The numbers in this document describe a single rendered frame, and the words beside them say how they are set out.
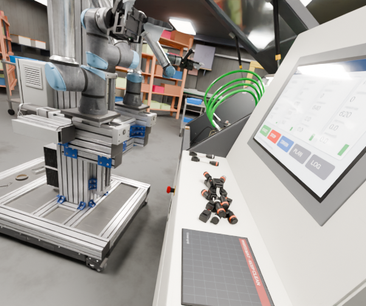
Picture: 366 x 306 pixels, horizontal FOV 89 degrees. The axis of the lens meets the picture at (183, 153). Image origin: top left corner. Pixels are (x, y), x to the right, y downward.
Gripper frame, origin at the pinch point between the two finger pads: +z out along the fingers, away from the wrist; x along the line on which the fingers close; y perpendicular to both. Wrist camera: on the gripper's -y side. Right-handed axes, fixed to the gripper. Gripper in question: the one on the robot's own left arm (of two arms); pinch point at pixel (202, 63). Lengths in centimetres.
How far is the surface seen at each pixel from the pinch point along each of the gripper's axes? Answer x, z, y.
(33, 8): -806, -426, -12
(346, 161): 153, -21, 3
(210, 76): -605, 251, 71
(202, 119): 36, 0, 38
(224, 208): 142, -32, 26
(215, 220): 146, -36, 27
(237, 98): 39.3, 21.8, 16.1
